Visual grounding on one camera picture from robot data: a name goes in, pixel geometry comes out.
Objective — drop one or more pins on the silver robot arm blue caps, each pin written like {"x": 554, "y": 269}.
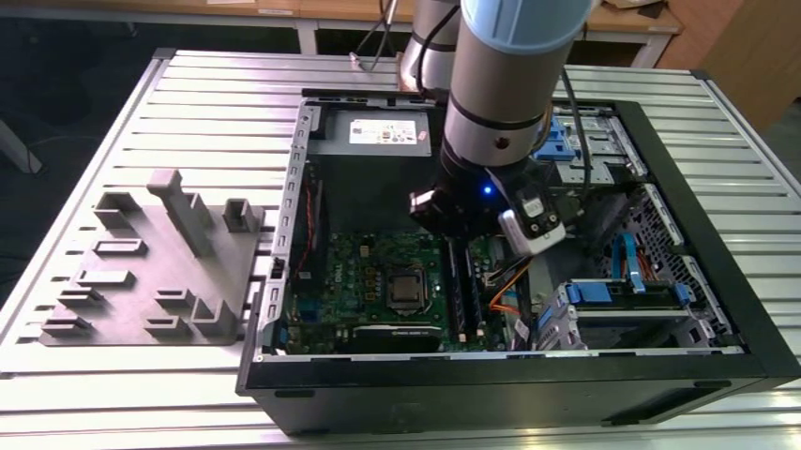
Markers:
{"x": 501, "y": 117}

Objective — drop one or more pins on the grey power supply unit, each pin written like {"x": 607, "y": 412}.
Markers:
{"x": 368, "y": 187}

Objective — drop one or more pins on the black CPU socket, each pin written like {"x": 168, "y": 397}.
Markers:
{"x": 406, "y": 268}

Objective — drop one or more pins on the blue disk carrier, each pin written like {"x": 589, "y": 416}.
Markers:
{"x": 557, "y": 150}
{"x": 591, "y": 293}

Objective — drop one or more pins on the silver CPU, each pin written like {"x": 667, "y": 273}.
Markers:
{"x": 406, "y": 287}

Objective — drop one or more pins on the green motherboard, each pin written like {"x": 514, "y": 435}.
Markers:
{"x": 350, "y": 262}

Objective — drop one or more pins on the metal drive cage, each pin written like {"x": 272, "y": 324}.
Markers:
{"x": 631, "y": 319}
{"x": 601, "y": 175}

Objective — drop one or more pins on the black graphics card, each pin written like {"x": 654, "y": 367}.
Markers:
{"x": 387, "y": 337}

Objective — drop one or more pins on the blue motherboard connector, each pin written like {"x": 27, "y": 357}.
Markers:
{"x": 308, "y": 311}

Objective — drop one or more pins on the black PC case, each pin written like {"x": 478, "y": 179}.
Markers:
{"x": 438, "y": 394}

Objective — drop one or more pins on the grey parts rack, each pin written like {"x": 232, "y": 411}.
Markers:
{"x": 163, "y": 262}

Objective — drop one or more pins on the brown wooden cabinet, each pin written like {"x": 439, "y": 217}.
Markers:
{"x": 750, "y": 47}

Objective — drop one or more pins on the grey chair leg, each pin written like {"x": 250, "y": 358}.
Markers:
{"x": 21, "y": 150}

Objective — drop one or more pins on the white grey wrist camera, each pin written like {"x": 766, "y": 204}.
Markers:
{"x": 531, "y": 225}

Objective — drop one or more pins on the wooden desk white frame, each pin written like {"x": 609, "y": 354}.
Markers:
{"x": 631, "y": 21}

